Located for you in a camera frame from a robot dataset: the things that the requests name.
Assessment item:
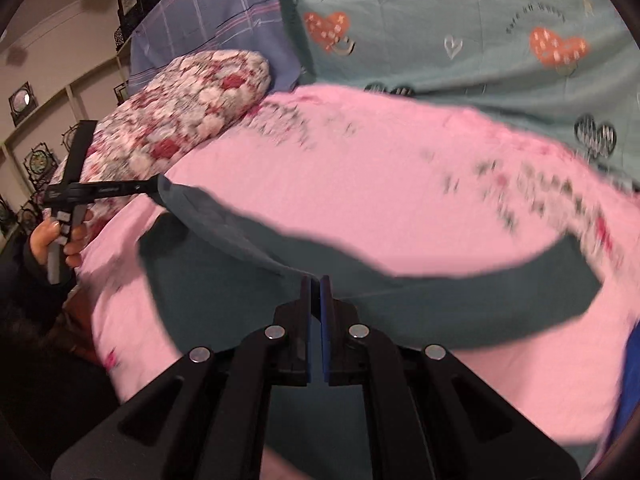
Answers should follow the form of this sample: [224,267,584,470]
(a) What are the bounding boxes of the person's left forearm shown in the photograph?
[0,237,78,341]

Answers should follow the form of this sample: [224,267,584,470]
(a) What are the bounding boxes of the purple plaid pillow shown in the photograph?
[129,0,307,97]

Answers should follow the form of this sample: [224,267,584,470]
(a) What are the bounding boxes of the dark teal pants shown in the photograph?
[137,174,603,471]

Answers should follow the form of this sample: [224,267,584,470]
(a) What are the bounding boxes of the teal heart-print quilt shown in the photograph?
[276,0,640,181]

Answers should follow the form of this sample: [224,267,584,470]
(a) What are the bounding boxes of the red white floral pillow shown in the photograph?
[50,50,273,223]

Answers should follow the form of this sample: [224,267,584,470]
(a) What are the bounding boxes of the person's left hand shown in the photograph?
[30,207,96,269]

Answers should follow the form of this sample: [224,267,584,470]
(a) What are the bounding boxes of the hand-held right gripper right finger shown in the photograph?
[319,275,582,480]

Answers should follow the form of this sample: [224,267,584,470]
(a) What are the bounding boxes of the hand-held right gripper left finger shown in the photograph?
[50,276,312,480]

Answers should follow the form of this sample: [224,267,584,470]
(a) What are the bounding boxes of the blue garment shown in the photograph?
[607,320,640,453]

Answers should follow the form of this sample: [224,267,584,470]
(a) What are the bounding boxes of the round-picture black wall frame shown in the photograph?
[9,81,39,127]
[24,144,57,188]

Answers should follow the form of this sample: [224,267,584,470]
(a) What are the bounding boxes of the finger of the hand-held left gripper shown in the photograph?
[124,175,165,197]

